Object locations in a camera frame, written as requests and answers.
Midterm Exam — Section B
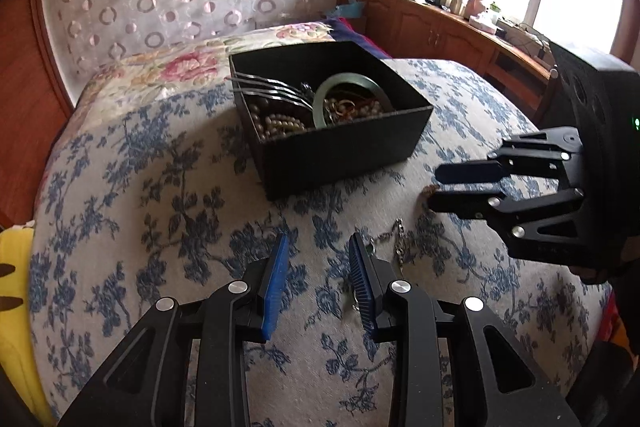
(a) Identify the pink figurine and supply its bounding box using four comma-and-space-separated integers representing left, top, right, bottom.
463, 0, 487, 20

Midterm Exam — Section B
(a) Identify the yellow plush toy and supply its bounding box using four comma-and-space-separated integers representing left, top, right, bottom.
1, 227, 55, 426

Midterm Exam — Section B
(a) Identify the pink floral quilt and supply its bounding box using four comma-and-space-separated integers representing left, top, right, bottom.
76, 20, 333, 109

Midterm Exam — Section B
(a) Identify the black jewelry box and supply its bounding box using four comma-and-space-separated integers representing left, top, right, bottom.
229, 41, 434, 200

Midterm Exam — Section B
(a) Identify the silver chain necklace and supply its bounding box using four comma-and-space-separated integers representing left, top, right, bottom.
366, 217, 417, 270

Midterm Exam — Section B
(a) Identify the light brown bead bracelet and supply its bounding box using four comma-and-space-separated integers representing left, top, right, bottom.
246, 98, 309, 142

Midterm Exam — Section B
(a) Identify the pale green jade bangle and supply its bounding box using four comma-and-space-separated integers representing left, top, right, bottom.
311, 72, 394, 129

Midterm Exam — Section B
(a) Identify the blue floral bedspread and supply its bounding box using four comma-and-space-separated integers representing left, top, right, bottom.
29, 60, 610, 426

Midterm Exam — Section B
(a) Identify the dark wooden bead bracelet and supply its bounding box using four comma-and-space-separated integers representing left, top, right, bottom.
322, 96, 386, 126

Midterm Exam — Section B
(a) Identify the navy blue blanket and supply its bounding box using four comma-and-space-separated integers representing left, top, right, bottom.
324, 17, 390, 60

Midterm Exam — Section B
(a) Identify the wooden sideboard cabinet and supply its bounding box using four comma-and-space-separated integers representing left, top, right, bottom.
336, 0, 549, 121

